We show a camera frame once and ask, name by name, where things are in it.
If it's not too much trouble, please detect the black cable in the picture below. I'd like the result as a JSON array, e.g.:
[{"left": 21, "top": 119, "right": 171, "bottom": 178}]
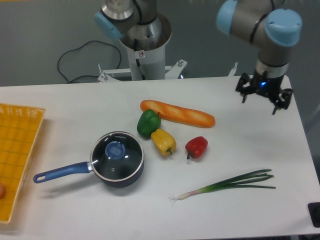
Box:
[{"left": 57, "top": 40, "right": 122, "bottom": 84}]

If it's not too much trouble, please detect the green spring onion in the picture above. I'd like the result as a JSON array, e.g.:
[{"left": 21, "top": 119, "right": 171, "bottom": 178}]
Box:
[{"left": 168, "top": 169, "right": 276, "bottom": 203}]

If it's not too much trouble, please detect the yellow wicker basket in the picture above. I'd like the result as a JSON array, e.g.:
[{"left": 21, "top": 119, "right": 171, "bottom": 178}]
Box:
[{"left": 0, "top": 103, "right": 46, "bottom": 224}]

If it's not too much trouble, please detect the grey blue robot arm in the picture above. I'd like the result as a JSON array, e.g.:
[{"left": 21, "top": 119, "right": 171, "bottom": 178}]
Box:
[{"left": 94, "top": 0, "right": 303, "bottom": 111}]

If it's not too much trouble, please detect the yellow bell pepper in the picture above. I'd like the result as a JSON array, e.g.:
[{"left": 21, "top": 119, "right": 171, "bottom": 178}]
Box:
[{"left": 151, "top": 129, "right": 177, "bottom": 157}]

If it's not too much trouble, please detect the glass lid blue knob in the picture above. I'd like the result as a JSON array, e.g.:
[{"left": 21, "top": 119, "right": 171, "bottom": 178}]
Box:
[{"left": 90, "top": 131, "right": 145, "bottom": 181}]

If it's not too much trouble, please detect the orange baguette bread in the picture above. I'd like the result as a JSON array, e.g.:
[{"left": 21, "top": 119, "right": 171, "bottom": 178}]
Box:
[{"left": 140, "top": 99, "right": 216, "bottom": 128}]

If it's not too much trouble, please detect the dark blue saucepan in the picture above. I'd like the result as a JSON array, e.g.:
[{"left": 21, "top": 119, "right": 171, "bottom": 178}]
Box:
[{"left": 33, "top": 131, "right": 145, "bottom": 188}]

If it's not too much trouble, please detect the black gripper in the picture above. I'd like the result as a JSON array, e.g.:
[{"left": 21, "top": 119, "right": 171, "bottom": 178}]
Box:
[{"left": 235, "top": 71, "right": 293, "bottom": 115}]

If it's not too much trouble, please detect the green bell pepper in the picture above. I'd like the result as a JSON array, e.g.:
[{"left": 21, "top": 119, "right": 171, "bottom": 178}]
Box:
[{"left": 137, "top": 109, "right": 161, "bottom": 139}]

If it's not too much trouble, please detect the black device at edge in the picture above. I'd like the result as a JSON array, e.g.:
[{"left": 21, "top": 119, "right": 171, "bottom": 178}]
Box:
[{"left": 307, "top": 202, "right": 320, "bottom": 228}]

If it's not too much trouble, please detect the red bell pepper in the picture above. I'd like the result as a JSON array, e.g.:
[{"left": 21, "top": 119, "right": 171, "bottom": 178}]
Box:
[{"left": 185, "top": 136, "right": 208, "bottom": 160}]

